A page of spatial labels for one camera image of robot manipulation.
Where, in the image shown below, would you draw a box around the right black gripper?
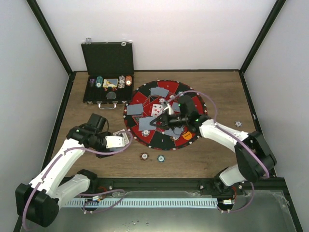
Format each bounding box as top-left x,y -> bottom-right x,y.
151,111 -> 189,131

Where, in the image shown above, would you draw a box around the face up hearts card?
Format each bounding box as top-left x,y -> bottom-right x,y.
151,104 -> 163,117

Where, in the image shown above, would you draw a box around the dealt card bottom seat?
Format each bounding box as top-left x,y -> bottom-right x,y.
164,127 -> 184,138

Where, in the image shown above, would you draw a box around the dealt card seat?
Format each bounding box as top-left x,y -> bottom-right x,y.
164,127 -> 184,138
139,116 -> 156,131

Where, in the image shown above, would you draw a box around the dealt card top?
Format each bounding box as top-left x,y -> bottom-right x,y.
154,87 -> 169,98
150,87 -> 156,96

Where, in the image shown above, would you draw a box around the dealt blue playing card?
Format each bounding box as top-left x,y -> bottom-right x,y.
126,103 -> 144,115

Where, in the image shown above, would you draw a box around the teal poker chip stack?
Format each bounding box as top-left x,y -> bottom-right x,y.
157,155 -> 165,162

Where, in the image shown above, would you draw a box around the red poker chip stack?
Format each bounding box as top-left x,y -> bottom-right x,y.
140,153 -> 149,160

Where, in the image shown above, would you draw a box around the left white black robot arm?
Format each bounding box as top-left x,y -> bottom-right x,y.
15,114 -> 133,231

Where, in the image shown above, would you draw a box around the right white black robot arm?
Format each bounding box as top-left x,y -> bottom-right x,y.
150,113 -> 277,195

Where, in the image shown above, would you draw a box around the round red black poker mat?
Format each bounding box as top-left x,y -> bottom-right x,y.
123,80 -> 207,150

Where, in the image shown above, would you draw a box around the orange dealer button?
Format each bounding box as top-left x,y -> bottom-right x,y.
182,131 -> 192,140

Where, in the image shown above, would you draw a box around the white card box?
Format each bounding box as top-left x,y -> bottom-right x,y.
112,129 -> 129,145

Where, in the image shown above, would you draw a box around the orange chips in case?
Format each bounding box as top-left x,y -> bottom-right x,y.
125,75 -> 133,86

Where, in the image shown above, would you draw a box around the black round button in case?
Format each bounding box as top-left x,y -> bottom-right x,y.
106,91 -> 117,100

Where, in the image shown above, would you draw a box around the card deck in case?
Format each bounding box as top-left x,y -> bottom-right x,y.
102,78 -> 118,88

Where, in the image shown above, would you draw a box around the teal chips in case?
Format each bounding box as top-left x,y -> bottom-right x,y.
96,76 -> 103,88

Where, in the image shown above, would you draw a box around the lone blue white chip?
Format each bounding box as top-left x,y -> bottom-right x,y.
235,120 -> 242,127

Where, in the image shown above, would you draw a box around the purple chips in case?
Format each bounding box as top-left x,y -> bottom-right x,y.
89,79 -> 96,87

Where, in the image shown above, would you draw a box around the black poker chip case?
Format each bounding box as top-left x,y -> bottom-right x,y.
81,38 -> 134,109

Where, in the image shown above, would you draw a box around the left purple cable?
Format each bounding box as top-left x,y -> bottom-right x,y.
22,130 -> 134,231

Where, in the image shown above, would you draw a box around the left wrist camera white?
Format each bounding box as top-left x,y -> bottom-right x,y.
105,135 -> 129,149

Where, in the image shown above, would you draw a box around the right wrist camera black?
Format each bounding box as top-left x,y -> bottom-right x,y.
178,95 -> 196,115

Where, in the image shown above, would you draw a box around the light blue slotted cable duct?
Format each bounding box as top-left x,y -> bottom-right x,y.
65,198 -> 218,209

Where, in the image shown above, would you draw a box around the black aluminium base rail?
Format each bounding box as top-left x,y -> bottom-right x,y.
91,176 -> 288,197

